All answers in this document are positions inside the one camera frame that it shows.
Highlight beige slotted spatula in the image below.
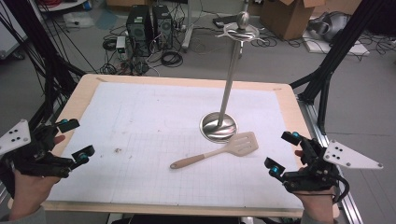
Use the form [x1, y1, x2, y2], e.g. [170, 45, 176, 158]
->
[169, 131, 260, 171]

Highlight black power strip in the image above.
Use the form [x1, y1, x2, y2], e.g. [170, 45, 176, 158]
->
[212, 14, 243, 29]

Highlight black frame stand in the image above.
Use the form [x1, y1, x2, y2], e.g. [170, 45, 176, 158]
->
[0, 0, 87, 133]
[289, 0, 396, 136]

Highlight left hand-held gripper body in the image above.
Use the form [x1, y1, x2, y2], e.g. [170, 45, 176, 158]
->
[0, 119, 78, 179]

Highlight small white electronic box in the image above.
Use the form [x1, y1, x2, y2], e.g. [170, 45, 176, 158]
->
[115, 35, 127, 61]

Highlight cardboard box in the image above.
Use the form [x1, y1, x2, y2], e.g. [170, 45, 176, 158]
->
[259, 0, 327, 41]

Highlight white cabinet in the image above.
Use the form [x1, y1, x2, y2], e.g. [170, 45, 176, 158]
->
[0, 0, 28, 61]

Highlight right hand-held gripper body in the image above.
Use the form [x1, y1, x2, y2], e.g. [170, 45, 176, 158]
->
[282, 135, 385, 194]

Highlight steel utensil stand with hooks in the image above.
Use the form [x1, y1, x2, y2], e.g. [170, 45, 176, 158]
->
[199, 10, 269, 145]

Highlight white metal stand leg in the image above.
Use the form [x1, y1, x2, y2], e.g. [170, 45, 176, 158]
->
[180, 0, 196, 52]

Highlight aluminium rail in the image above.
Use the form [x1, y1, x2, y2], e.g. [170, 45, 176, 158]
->
[297, 98, 364, 224]

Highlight round white table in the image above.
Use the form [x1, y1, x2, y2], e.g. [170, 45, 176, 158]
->
[36, 0, 89, 13]

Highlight grey bag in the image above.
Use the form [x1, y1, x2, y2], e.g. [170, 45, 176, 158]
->
[306, 11, 352, 43]

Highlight person's left hand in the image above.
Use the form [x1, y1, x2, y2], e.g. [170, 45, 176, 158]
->
[8, 134, 67, 221]

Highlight clear plastic bag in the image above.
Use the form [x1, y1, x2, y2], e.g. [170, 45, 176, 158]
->
[63, 11, 95, 30]

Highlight white grid paper mat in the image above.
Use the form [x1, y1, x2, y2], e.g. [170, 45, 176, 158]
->
[46, 81, 304, 210]

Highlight black computer tower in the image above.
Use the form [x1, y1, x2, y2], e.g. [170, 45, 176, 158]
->
[125, 4, 154, 58]
[151, 4, 174, 50]

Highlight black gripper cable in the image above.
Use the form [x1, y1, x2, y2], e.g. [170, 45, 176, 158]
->
[332, 174, 351, 205]

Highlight coiled black cable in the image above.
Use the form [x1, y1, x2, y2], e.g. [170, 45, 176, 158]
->
[160, 49, 184, 68]

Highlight person's right hand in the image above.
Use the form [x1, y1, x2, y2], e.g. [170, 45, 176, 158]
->
[293, 149, 339, 218]

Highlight white flat board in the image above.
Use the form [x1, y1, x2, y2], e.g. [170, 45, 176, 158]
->
[303, 29, 372, 57]

